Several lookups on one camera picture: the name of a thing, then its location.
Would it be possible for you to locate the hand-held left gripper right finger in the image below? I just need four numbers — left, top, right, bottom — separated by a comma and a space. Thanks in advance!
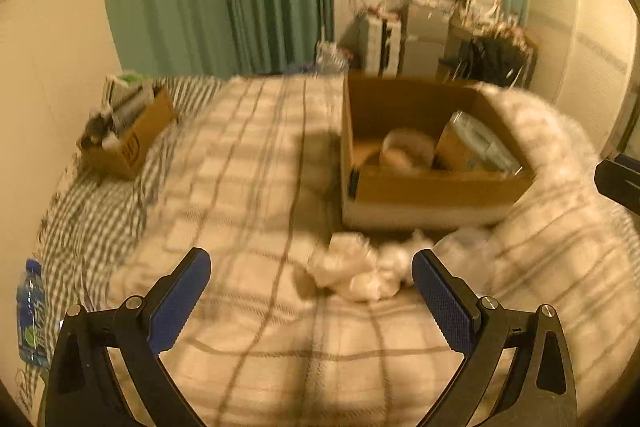
411, 249, 579, 427

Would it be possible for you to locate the large cardboard box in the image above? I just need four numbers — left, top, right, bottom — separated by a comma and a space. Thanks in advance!
340, 76, 537, 231

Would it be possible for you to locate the cluttered dark desk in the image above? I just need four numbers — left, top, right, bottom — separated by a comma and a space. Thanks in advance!
437, 19, 540, 88

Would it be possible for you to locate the plaid cream blanket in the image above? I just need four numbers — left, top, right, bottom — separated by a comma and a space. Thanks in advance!
107, 76, 636, 427

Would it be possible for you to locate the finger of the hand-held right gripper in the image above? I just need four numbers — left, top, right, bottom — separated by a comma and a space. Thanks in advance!
594, 155, 640, 210

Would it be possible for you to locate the blue plastic water bottle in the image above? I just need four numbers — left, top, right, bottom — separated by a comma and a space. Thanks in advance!
16, 259, 51, 368

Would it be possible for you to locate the clear plastic packet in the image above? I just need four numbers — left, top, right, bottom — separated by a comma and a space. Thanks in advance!
433, 110, 522, 174

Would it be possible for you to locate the small cardboard box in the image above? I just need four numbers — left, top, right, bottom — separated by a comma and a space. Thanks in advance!
77, 88, 176, 180

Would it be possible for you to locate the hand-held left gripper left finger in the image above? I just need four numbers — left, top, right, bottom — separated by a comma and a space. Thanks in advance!
43, 247, 213, 427

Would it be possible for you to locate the clear plastic bottle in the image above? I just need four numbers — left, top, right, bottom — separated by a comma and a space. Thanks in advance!
315, 41, 349, 75

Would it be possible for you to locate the white storage tower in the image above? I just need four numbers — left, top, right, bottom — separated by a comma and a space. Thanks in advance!
364, 13, 402, 75

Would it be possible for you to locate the checked grey bed sheet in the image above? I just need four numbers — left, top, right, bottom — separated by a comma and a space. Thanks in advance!
15, 76, 226, 413

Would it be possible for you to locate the white plastic bag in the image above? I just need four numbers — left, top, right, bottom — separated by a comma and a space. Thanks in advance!
306, 229, 493, 303

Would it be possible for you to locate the green tissue box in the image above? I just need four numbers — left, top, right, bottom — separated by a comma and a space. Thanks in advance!
102, 72, 147, 108

